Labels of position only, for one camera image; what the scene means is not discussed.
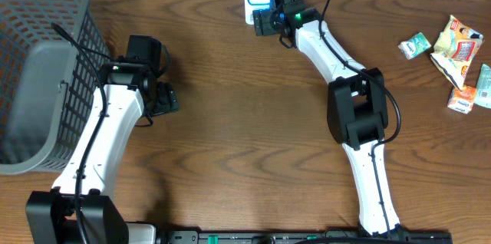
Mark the teal white tissue packet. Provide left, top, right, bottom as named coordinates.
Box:
left=398, top=32, right=431, bottom=60

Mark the yellow red snack bag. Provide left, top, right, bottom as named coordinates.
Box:
left=430, top=15, right=485, bottom=90

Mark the orange snack packet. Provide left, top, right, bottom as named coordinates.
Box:
left=447, top=85, right=476, bottom=114

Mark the light teal snack packet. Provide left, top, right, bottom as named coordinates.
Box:
left=474, top=64, right=491, bottom=109

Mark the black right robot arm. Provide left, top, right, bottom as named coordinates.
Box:
left=252, top=8, right=400, bottom=239

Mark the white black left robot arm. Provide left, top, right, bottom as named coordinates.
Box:
left=25, top=61, right=164, bottom=243

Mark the dark grey plastic mesh basket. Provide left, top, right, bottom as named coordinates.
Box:
left=1, top=0, right=110, bottom=175

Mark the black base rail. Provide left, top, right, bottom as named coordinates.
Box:
left=155, top=229, right=453, bottom=244

